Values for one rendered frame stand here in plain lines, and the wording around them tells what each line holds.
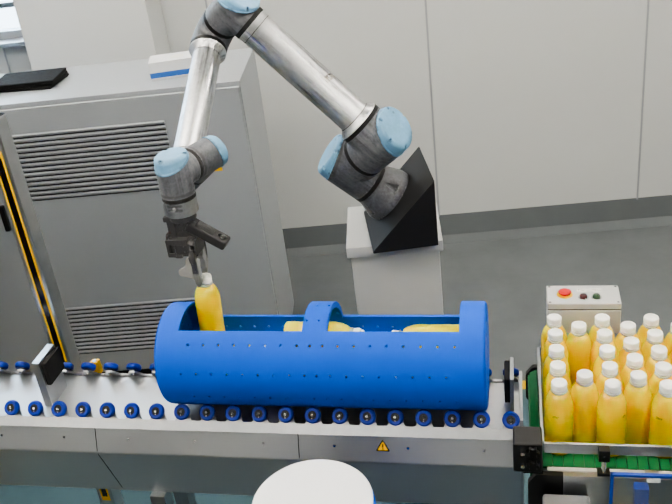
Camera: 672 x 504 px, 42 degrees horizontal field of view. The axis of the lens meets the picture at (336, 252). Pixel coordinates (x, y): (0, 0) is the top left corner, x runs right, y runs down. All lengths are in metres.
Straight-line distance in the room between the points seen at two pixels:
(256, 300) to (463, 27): 1.87
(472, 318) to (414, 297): 0.78
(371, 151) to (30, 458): 1.38
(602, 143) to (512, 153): 0.50
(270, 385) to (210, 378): 0.16
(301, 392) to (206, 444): 0.36
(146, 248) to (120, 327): 0.45
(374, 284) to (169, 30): 2.39
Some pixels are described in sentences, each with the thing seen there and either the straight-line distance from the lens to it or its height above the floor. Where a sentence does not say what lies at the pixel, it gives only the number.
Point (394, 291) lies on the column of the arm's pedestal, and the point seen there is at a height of 0.91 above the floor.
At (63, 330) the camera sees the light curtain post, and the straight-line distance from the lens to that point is 3.05.
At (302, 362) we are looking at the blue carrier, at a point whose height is 1.16.
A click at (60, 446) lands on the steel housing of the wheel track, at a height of 0.85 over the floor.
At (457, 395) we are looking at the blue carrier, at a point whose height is 1.07.
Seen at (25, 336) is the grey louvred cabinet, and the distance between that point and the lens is 4.38.
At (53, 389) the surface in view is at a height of 0.97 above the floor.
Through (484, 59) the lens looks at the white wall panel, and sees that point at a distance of 4.87.
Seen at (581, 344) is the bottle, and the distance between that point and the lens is 2.43.
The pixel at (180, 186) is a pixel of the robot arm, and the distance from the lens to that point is 2.25.
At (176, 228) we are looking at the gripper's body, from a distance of 2.34.
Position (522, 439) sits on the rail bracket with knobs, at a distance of 2.21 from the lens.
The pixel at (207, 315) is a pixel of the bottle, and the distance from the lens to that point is 2.43.
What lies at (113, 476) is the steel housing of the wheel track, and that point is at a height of 0.70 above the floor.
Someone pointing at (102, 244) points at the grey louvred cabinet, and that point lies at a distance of 3.99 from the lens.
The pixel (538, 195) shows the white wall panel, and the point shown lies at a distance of 5.21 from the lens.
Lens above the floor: 2.44
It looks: 28 degrees down
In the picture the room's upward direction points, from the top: 7 degrees counter-clockwise
